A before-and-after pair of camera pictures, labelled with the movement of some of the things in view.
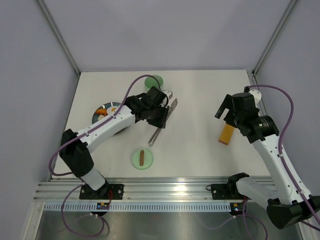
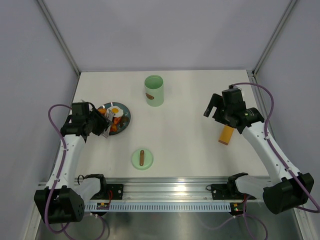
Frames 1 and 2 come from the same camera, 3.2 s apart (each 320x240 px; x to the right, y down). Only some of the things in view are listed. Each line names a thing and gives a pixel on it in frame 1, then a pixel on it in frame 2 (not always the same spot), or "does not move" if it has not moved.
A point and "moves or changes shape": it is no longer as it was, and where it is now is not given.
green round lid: (148, 159) does not move
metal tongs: (170, 110) moves or changes shape
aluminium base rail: (135, 189) does not move
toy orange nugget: (101, 111) does not move
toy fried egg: (111, 110) does not move
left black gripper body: (158, 115) → (98, 123)
